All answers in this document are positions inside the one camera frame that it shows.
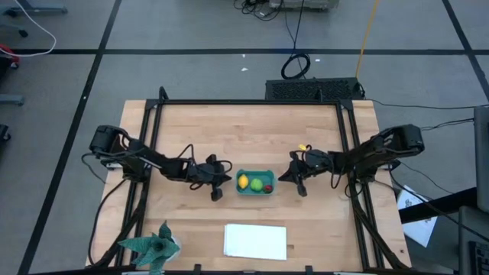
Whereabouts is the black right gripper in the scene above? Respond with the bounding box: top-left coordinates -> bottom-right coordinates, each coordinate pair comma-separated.
277,149 -> 332,198

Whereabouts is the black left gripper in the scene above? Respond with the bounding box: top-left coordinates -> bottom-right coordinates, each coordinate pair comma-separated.
190,154 -> 233,202

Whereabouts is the teal plastic tupperware container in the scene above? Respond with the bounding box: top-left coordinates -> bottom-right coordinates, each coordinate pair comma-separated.
235,169 -> 277,197

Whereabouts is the white folded cloth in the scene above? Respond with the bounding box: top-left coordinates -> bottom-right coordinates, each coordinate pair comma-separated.
223,223 -> 288,261

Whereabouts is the white plant pot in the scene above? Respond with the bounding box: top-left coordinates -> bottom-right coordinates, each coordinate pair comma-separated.
167,235 -> 183,261

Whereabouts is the black computer case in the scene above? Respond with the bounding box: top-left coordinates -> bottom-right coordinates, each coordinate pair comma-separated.
264,77 -> 364,102

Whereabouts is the teal striped artificial plant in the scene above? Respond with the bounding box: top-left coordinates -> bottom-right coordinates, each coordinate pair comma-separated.
117,220 -> 181,275

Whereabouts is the white printed paper sheet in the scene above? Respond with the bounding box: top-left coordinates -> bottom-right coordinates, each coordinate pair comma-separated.
397,185 -> 439,248

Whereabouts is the black bar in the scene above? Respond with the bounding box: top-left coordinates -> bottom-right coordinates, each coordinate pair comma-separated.
399,186 -> 478,225

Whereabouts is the grey device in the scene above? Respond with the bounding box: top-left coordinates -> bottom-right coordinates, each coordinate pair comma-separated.
268,0 -> 340,11

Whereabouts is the grey desk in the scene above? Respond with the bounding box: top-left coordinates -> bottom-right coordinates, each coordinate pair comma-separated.
457,205 -> 489,275

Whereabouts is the grey cabinet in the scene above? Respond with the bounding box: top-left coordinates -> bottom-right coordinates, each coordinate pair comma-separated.
472,105 -> 489,214

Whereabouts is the black keyboard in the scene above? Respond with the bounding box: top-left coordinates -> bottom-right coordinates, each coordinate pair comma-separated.
468,240 -> 489,275

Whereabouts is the grey furniture foot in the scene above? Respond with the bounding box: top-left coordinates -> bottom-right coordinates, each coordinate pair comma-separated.
0,93 -> 26,107

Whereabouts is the red object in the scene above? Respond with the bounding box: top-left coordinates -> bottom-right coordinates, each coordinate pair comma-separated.
0,43 -> 21,65

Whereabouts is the grey chair base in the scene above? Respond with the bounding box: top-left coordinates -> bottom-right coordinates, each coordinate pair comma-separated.
0,0 -> 69,38

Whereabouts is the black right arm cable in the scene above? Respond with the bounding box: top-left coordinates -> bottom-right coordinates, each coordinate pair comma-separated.
329,162 -> 349,191

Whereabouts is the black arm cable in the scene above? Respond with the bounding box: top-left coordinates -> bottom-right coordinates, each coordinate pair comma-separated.
176,143 -> 234,192
329,162 -> 349,191

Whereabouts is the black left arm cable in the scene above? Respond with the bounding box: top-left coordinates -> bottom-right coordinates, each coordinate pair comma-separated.
176,143 -> 234,192

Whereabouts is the black aluminium table frame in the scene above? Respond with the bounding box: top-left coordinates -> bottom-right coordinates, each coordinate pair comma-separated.
91,86 -> 412,275

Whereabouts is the black power cable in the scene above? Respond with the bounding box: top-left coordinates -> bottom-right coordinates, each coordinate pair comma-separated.
87,177 -> 131,267

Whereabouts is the black coiled cable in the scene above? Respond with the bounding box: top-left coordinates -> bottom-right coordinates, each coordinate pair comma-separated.
280,0 -> 311,80

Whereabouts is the black thin floor cable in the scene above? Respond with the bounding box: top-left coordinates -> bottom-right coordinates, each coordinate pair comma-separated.
368,98 -> 489,111
419,118 -> 474,131

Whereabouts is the yellow cable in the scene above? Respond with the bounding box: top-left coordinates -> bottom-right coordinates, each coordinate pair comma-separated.
355,0 -> 381,79

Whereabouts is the black tangled cable bundle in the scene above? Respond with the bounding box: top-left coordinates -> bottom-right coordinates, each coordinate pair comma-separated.
232,0 -> 286,22

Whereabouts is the white cable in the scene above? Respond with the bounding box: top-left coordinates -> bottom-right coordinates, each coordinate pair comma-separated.
0,0 -> 57,58

